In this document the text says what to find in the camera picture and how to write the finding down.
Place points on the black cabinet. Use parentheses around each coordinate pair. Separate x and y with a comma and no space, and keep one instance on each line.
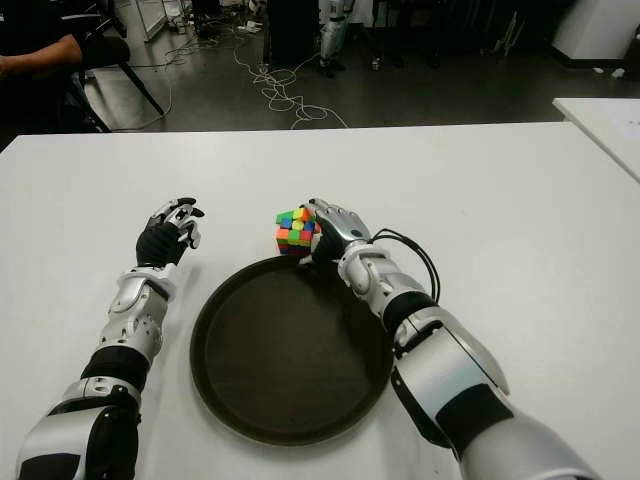
(295,30)

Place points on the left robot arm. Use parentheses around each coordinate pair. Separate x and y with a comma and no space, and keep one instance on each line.
(127,320)

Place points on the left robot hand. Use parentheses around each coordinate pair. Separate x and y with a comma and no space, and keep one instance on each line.
(157,245)

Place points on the grey metal stand legs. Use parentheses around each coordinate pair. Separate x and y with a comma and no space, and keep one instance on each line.
(507,35)

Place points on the dark round plate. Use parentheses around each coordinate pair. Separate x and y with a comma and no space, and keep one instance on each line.
(292,350)

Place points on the multicoloured Rubik's cube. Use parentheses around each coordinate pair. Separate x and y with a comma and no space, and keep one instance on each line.
(297,232)

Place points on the person in black shirt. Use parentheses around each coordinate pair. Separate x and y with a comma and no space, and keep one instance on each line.
(45,55)

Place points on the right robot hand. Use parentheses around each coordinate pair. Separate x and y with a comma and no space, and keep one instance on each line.
(342,227)

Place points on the silver humanoid robot legs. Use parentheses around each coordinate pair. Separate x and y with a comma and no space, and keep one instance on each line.
(332,35)

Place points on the white power strip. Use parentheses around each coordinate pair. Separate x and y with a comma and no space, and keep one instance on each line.
(250,27)

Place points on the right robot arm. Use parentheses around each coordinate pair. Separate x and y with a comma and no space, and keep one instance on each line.
(440,365)

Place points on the black chair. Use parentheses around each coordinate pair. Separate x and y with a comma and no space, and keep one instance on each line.
(107,50)

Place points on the white machine housing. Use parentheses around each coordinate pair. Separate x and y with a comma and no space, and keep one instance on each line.
(595,25)

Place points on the white side table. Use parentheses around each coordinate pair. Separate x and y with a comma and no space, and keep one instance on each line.
(610,125)

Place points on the white board panel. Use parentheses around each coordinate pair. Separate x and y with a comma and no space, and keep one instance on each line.
(150,15)

